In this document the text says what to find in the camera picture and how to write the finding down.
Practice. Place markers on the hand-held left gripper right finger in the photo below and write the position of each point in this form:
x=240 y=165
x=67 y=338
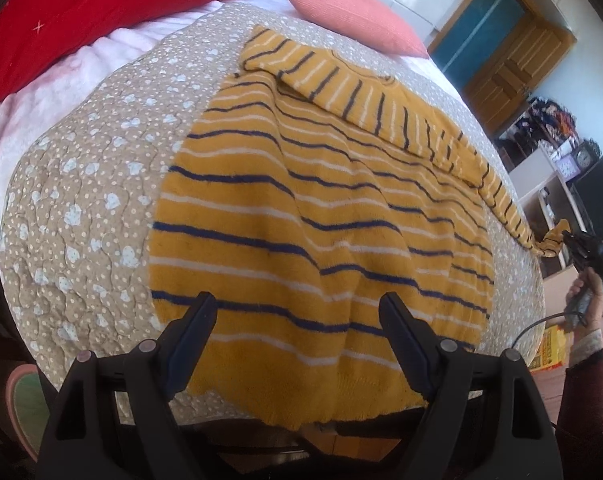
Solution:
x=405 y=332

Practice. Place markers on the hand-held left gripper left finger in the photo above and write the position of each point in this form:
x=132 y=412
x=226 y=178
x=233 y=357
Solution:
x=197 y=322

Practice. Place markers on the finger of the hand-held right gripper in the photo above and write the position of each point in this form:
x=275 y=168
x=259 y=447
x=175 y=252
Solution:
x=571 y=240

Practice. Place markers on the yellow striped sweater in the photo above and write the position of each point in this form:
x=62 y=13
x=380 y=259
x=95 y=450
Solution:
x=326 y=240

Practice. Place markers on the person's right forearm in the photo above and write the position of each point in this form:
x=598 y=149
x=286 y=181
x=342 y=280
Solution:
x=584 y=385

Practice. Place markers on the person's right hand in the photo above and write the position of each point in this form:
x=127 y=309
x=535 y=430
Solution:
x=592 y=295

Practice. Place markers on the white shelf unit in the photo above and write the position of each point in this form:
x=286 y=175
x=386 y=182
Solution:
x=546 y=185

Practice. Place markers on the black table clock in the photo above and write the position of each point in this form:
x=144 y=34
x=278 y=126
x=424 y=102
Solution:
x=584 y=157

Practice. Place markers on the yellow printed box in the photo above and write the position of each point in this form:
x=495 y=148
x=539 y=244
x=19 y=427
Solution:
x=549 y=347

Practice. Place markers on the beige dotted quilt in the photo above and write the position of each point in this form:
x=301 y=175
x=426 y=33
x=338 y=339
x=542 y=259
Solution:
x=96 y=200

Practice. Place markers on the green pink slipper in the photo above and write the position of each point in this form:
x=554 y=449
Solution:
x=26 y=405

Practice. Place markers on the wooden door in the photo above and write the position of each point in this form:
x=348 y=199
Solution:
x=501 y=50

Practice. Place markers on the white bed sheet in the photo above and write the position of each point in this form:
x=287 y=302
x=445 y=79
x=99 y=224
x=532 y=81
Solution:
x=56 y=90

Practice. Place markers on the pink cushion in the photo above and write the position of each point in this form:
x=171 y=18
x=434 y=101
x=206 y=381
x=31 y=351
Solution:
x=354 y=12

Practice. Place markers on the red pillow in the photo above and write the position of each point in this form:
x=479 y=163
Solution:
x=81 y=5

